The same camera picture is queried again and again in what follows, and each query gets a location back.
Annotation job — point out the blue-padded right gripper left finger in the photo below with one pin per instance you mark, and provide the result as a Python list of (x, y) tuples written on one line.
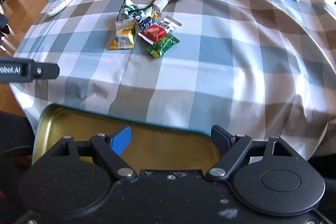
[(106, 151)]

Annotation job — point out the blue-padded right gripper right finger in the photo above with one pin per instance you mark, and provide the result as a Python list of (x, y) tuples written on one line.
[(232, 150)]

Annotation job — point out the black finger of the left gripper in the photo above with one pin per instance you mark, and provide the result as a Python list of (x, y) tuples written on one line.
[(18, 70)]

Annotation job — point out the gold metal tin box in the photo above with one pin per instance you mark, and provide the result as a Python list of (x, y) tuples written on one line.
[(150, 147)]

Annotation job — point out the checkered blue grey tablecloth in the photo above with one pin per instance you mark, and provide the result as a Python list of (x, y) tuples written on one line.
[(254, 67)]

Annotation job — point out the yellow white snack packet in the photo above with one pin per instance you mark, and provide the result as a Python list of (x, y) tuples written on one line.
[(124, 36)]

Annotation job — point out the green snack packet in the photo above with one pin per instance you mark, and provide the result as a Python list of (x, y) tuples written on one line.
[(162, 45)]

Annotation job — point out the red white snack packet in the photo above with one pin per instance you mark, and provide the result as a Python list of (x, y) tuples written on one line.
[(152, 34)]

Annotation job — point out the green white crumpled snack bag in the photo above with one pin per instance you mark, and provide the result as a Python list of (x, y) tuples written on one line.
[(127, 8)]

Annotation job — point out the blue white snack packet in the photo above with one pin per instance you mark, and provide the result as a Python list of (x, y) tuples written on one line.
[(143, 19)]

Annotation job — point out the white red-print snack packet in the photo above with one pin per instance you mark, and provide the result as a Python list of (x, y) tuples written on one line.
[(169, 24)]

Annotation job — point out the white purple snack packet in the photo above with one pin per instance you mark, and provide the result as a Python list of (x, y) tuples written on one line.
[(159, 5)]

